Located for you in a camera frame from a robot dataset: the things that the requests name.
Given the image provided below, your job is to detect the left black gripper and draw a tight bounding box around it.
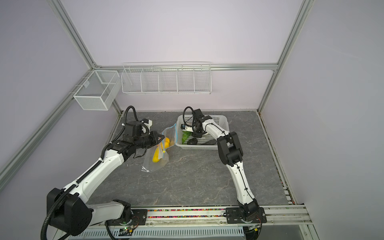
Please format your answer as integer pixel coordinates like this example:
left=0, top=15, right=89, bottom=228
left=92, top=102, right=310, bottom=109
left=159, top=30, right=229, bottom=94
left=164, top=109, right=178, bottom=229
left=134, top=130, right=165, bottom=149

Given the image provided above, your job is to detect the white plastic basket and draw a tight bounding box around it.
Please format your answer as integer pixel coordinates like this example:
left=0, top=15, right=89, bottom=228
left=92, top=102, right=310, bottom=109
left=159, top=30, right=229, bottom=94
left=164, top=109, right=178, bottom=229
left=175, top=115, right=230, bottom=151

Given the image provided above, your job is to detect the green leafy vegetable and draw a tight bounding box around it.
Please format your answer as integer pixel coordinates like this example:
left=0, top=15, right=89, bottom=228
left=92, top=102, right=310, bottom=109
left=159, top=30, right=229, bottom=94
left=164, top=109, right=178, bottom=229
left=182, top=132, right=192, bottom=145

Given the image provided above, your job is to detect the clear zip top bag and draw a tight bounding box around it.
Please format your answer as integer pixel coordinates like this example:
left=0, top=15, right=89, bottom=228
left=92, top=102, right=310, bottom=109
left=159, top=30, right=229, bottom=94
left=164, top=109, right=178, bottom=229
left=141, top=124, right=176, bottom=173

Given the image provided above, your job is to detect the yellow lemon front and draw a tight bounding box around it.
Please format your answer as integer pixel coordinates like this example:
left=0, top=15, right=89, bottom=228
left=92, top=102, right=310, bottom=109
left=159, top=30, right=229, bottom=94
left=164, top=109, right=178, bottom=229
left=162, top=138, right=170, bottom=150

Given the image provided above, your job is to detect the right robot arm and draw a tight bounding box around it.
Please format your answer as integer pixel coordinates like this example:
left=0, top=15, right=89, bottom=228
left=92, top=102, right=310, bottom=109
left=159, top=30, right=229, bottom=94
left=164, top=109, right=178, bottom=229
left=181, top=106, right=267, bottom=224

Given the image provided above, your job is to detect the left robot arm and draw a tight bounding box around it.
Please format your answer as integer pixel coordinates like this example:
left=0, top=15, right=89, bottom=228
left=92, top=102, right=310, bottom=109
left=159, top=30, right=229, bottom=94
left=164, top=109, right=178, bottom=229
left=40, top=106, right=166, bottom=240

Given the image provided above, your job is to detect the white vent grille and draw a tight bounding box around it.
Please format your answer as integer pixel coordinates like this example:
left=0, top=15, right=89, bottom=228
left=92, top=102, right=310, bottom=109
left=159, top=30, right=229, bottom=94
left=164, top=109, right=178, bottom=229
left=71, top=226, right=246, bottom=240

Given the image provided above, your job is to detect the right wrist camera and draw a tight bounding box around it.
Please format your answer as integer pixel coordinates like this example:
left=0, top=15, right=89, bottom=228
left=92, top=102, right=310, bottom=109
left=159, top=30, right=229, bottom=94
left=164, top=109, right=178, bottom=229
left=181, top=124, right=194, bottom=133

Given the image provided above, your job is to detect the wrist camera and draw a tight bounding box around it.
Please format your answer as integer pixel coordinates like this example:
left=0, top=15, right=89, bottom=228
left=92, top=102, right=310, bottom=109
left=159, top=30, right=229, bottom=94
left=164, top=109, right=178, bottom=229
left=141, top=119, right=153, bottom=129
left=181, top=124, right=194, bottom=133

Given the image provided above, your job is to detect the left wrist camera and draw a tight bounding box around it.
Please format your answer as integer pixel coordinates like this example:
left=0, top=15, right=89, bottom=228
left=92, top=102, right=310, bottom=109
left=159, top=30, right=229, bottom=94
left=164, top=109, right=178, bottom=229
left=141, top=119, right=153, bottom=129

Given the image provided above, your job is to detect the white mesh wall box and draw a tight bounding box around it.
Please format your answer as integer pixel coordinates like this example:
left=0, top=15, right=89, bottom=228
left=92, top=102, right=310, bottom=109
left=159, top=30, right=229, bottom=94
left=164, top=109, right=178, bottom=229
left=74, top=70, right=121, bottom=111

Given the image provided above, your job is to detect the white wire wall rack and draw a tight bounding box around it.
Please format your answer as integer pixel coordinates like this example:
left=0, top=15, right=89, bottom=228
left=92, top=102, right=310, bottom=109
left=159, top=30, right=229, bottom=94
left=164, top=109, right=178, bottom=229
left=121, top=62, right=212, bottom=95

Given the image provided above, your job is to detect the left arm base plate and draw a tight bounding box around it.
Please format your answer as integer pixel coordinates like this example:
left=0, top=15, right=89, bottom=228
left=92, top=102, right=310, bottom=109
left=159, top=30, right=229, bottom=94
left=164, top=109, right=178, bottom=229
left=120, top=209, right=148, bottom=226

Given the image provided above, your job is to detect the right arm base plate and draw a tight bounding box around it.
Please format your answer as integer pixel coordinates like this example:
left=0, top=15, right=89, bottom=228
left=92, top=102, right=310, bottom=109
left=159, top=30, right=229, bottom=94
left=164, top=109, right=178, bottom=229
left=223, top=207, right=267, bottom=224

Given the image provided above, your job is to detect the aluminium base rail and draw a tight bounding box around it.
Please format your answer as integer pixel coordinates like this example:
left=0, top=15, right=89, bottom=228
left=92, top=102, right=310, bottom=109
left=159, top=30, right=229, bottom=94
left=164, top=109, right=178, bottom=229
left=58, top=204, right=313, bottom=230

